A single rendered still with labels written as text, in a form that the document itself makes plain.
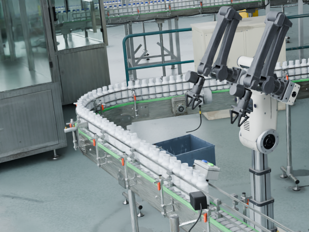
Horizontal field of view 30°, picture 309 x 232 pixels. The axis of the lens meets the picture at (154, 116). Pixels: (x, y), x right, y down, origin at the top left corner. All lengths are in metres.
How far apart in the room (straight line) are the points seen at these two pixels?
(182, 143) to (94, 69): 4.70
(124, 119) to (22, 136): 1.85
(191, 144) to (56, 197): 2.00
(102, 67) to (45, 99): 2.40
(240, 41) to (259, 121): 3.99
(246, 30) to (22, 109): 2.95
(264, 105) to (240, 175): 2.39
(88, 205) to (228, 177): 1.40
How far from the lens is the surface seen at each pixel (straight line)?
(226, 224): 2.74
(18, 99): 6.35
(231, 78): 3.66
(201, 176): 2.84
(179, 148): 4.10
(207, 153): 3.86
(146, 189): 3.38
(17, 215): 5.50
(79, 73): 8.57
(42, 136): 6.52
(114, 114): 4.84
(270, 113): 3.51
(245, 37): 7.43
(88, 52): 8.58
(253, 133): 3.53
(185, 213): 3.02
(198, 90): 3.56
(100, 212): 5.28
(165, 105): 4.94
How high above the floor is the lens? 2.28
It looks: 17 degrees down
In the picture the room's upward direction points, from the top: 5 degrees counter-clockwise
